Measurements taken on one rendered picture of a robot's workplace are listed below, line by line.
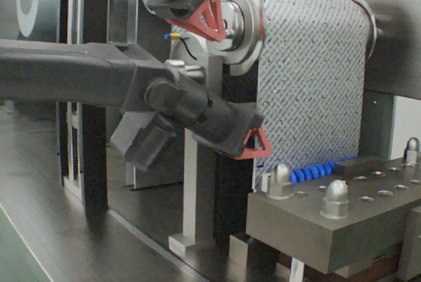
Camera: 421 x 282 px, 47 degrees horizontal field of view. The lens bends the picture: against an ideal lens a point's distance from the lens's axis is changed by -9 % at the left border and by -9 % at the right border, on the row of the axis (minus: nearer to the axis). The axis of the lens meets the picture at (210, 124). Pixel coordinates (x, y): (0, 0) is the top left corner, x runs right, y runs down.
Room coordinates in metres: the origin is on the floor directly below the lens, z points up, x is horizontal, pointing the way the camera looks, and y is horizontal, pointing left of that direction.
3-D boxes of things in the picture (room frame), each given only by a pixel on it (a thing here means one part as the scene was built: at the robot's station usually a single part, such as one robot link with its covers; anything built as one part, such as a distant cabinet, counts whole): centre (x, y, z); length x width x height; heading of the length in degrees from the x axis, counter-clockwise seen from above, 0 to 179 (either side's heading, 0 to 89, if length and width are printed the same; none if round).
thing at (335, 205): (0.60, -0.16, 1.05); 0.04 x 0.04 x 0.04
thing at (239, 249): (0.81, -0.16, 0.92); 0.28 x 0.04 x 0.04; 125
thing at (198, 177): (0.79, 0.03, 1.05); 0.06 x 0.05 x 0.31; 125
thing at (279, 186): (0.67, -0.10, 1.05); 0.04 x 0.04 x 0.04
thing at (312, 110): (0.81, -0.16, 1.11); 0.23 x 0.01 x 0.18; 125
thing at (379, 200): (0.73, -0.26, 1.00); 0.40 x 0.16 x 0.06; 125
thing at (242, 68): (0.79, -0.03, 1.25); 0.15 x 0.01 x 0.15; 35
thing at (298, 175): (0.79, -0.18, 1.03); 0.21 x 0.04 x 0.03; 125
